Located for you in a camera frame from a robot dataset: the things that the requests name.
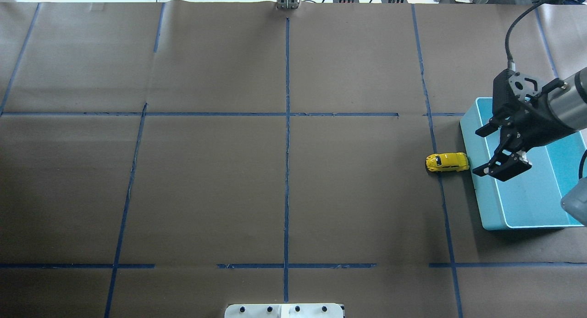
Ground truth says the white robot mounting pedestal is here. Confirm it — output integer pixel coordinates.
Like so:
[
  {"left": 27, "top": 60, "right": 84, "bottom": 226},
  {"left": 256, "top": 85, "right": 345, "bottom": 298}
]
[{"left": 224, "top": 303, "right": 345, "bottom": 318}]

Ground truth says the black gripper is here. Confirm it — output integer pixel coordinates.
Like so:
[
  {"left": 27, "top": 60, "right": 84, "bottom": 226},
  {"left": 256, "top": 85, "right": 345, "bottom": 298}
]
[{"left": 472, "top": 82, "right": 579, "bottom": 182}]

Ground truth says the yellow beetle toy car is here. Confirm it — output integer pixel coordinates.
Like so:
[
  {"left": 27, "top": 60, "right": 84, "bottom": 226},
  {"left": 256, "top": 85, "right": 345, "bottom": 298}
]
[{"left": 425, "top": 151, "right": 470, "bottom": 173}]

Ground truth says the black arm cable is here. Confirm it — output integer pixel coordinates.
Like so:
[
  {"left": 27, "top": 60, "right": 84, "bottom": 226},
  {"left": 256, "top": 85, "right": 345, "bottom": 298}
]
[{"left": 504, "top": 0, "right": 587, "bottom": 72}]

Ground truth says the light blue plastic bin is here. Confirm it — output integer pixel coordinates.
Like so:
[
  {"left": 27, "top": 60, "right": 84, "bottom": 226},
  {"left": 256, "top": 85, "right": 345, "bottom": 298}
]
[{"left": 460, "top": 98, "right": 586, "bottom": 230}]

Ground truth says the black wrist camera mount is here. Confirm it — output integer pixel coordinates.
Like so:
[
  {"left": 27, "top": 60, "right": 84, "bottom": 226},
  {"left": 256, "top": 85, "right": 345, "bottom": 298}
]
[{"left": 492, "top": 69, "right": 547, "bottom": 120}]

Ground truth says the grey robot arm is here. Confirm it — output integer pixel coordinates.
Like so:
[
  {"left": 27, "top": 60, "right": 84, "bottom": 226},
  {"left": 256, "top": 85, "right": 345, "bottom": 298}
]
[{"left": 460, "top": 69, "right": 586, "bottom": 230}]

